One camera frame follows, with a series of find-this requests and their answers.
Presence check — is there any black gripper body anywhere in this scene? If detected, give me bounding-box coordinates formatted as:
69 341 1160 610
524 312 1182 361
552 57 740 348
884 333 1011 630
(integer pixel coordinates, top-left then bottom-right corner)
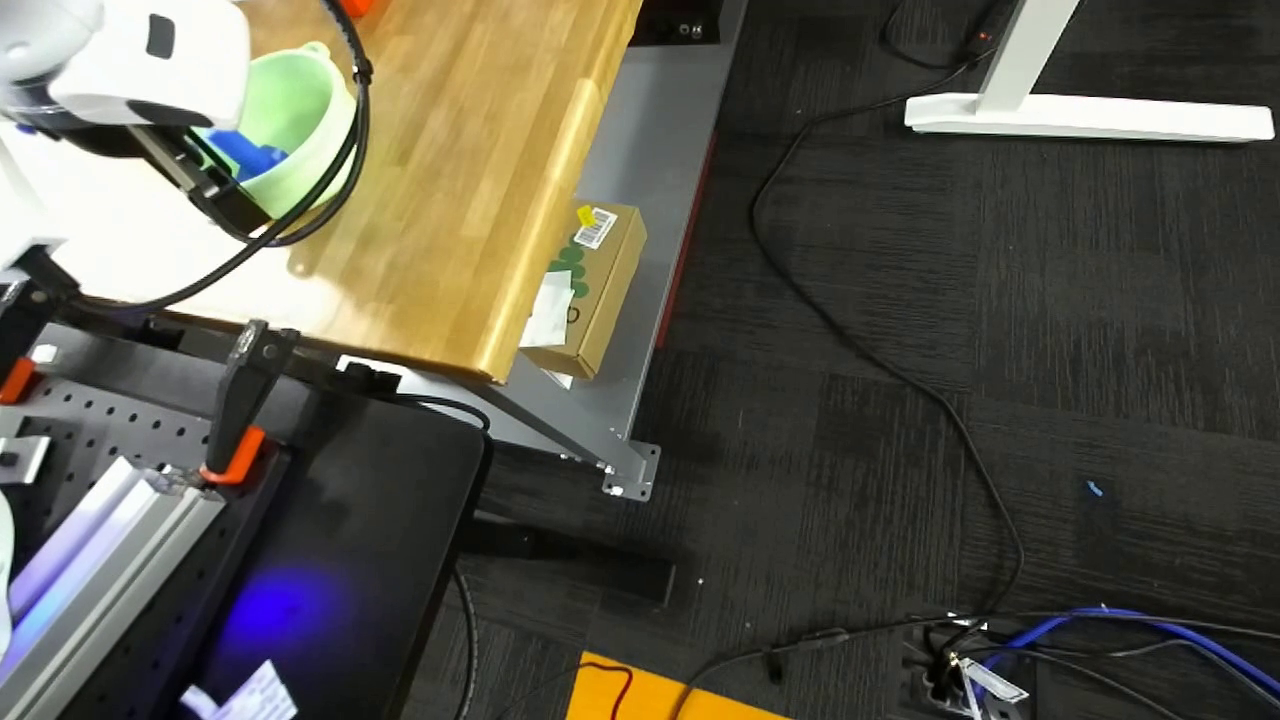
127 118 226 197

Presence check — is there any green plastic basin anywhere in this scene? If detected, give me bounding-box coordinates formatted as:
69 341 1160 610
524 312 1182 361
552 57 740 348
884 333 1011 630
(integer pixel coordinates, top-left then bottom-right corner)
198 40 360 225

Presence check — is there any blue toy bolt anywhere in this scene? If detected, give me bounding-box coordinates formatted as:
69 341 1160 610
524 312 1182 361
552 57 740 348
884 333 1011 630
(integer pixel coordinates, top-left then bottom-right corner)
202 124 291 184

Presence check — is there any black perforated breadboard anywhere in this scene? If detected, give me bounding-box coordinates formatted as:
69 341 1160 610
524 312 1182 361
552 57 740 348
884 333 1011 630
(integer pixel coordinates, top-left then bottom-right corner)
0 378 226 535

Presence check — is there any black flat panel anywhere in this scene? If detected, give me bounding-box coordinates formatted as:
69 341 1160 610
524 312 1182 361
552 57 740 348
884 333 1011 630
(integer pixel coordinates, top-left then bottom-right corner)
157 392 491 720

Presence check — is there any small brown cardboard box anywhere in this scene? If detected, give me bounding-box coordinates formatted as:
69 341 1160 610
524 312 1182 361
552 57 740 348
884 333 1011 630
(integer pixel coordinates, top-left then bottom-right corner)
517 201 652 386

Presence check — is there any aluminium extrusion bar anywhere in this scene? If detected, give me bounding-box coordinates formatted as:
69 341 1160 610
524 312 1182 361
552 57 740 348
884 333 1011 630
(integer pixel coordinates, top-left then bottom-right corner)
0 457 232 720

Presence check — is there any white rounded cover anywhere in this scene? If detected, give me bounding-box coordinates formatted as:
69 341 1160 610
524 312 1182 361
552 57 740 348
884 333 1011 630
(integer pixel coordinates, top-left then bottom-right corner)
0 491 20 634

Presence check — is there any white paper scrap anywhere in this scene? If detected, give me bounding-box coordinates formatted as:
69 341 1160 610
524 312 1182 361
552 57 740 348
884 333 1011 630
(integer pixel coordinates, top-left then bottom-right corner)
176 659 306 720

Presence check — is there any white stand base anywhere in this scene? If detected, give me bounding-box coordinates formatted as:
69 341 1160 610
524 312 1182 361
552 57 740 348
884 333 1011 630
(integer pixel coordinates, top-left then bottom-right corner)
899 0 1280 152

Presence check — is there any black power strip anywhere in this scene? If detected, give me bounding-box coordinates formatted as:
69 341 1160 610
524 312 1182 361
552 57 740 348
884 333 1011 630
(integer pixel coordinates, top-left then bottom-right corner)
914 615 1036 715

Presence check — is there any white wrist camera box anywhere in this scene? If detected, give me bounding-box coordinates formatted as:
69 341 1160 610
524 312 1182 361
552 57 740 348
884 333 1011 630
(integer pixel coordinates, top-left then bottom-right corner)
45 0 256 132

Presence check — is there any black clamp orange handle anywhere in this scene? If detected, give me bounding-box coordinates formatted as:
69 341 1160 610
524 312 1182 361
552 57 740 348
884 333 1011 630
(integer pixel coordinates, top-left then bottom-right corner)
198 321 308 497
0 271 72 414

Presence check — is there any silver angle bracket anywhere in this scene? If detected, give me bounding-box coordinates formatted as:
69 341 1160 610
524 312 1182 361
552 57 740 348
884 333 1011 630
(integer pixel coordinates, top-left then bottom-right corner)
0 408 56 491

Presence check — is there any grey metal table frame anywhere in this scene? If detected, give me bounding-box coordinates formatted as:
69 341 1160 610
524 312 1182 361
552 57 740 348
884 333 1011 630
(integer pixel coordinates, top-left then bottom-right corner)
335 0 754 509

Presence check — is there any long black floor cable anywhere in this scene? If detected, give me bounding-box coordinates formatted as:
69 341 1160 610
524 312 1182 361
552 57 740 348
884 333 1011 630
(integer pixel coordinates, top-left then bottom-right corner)
666 97 1034 720

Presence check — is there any blue cable bundle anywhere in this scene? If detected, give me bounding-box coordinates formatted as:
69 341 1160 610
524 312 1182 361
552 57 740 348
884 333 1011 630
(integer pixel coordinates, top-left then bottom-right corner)
976 603 1280 713

